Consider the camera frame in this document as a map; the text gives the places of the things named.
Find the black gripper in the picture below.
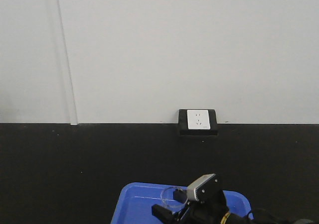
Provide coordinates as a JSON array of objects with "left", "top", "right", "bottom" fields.
[{"left": 152, "top": 188, "right": 228, "bottom": 224}]

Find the clear glass beaker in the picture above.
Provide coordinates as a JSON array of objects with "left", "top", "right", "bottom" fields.
[{"left": 160, "top": 186, "right": 186, "bottom": 212}]

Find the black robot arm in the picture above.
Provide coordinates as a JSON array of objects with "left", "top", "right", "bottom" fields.
[{"left": 152, "top": 179, "right": 316, "bottom": 224}]

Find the blue plastic tray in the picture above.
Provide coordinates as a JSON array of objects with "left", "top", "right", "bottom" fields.
[{"left": 111, "top": 182, "right": 251, "bottom": 224}]

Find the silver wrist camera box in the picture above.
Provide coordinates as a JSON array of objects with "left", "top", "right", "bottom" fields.
[{"left": 186, "top": 173, "right": 221, "bottom": 202}]

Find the white wall power socket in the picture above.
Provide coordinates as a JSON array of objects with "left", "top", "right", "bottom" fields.
[{"left": 178, "top": 109, "right": 218, "bottom": 136}]

